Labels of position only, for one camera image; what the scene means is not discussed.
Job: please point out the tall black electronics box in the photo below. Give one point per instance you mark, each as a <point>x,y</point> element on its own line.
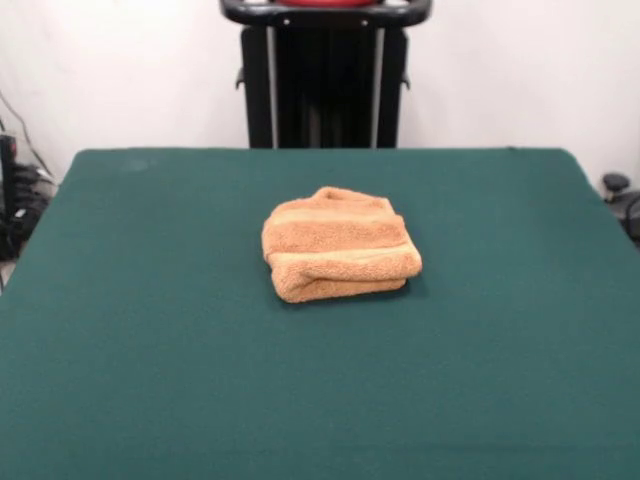
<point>7,170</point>

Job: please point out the dark green table cloth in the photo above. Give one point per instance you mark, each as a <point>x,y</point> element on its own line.
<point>150,360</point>

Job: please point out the orange terry towel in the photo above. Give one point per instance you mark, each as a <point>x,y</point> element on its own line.
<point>335,240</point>

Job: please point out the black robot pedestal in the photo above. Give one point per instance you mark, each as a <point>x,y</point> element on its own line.
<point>325,75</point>

